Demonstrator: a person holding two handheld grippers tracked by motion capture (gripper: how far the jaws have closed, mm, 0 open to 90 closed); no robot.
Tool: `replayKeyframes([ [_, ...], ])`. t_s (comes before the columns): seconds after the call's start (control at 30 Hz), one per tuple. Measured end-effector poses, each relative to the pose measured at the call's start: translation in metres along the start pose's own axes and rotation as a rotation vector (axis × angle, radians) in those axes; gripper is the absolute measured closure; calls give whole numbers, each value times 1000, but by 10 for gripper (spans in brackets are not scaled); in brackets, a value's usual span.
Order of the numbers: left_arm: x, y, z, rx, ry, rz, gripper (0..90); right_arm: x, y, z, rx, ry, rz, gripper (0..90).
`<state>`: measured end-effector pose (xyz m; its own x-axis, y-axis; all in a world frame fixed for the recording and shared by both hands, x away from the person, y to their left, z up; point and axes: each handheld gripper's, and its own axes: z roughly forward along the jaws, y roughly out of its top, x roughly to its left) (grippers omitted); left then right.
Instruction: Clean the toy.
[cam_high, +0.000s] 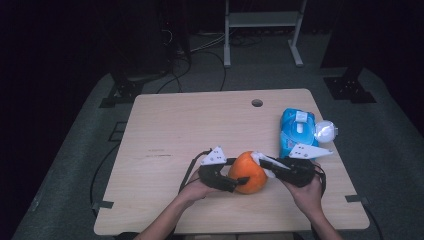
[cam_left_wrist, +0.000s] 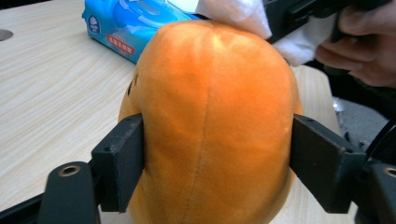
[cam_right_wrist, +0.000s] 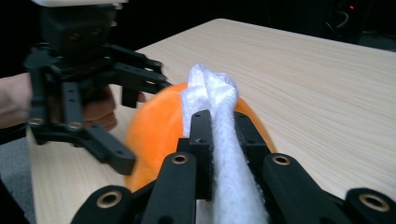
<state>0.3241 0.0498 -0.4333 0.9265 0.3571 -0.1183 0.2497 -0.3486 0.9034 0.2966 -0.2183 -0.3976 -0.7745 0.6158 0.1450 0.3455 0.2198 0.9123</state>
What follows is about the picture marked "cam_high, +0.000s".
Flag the black tape strip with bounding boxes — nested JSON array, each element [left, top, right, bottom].
[[91, 199, 115, 212], [344, 194, 369, 205]]

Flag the right hand-held gripper cable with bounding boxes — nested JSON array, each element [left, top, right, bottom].
[[313, 164, 328, 198]]

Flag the black stand base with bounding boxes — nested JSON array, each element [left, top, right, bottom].
[[322, 64, 378, 104], [98, 71, 146, 109]]

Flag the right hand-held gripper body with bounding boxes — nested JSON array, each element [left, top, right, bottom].
[[279, 143, 334, 188]]

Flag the black tape square outline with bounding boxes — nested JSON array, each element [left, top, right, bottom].
[[108, 121, 128, 143]]

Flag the person's left hand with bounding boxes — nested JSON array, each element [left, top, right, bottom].
[[178, 171, 223, 203]]

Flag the white metal stand frame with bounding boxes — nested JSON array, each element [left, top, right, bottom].
[[223, 0, 308, 68]]

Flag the white floor cables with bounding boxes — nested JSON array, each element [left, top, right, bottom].
[[189, 31, 228, 54]]

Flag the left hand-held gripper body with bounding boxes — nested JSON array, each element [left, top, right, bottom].
[[198, 145, 239, 194]]

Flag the person's right hand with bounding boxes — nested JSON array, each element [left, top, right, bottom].
[[283, 162, 326, 218]]

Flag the blue wet wipe pack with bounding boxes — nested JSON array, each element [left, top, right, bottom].
[[279, 107, 319, 160]]

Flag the white wet wipe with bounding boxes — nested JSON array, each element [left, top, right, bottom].
[[250, 150, 288, 179]]

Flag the orange plush toy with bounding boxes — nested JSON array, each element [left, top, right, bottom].
[[228, 150, 269, 195]]

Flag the black floor cable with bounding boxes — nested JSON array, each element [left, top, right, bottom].
[[89, 143, 121, 208], [199, 49, 228, 92], [156, 56, 193, 94], [363, 203, 384, 240]]

